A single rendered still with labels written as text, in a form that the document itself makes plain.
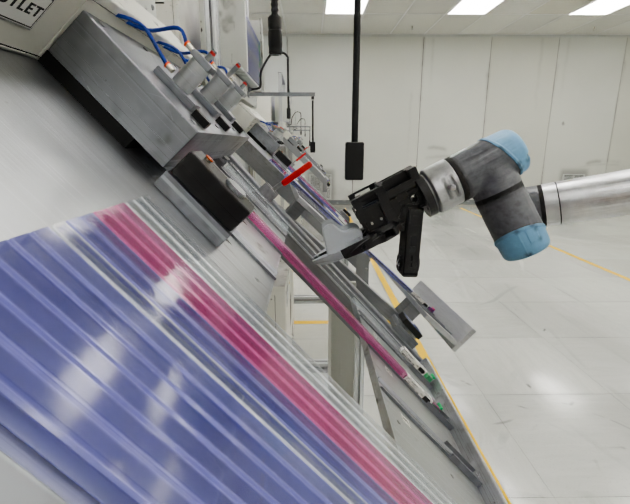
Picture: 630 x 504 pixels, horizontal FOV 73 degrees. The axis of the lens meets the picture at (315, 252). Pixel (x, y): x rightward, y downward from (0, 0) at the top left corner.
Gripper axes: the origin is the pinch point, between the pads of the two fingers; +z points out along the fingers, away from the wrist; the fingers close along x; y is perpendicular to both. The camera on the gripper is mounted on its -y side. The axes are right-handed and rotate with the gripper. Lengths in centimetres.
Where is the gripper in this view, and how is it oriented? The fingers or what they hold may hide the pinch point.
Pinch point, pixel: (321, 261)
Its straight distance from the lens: 70.5
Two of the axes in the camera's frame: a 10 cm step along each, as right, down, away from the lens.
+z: -8.9, 4.5, 1.0
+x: 0.1, 2.4, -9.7
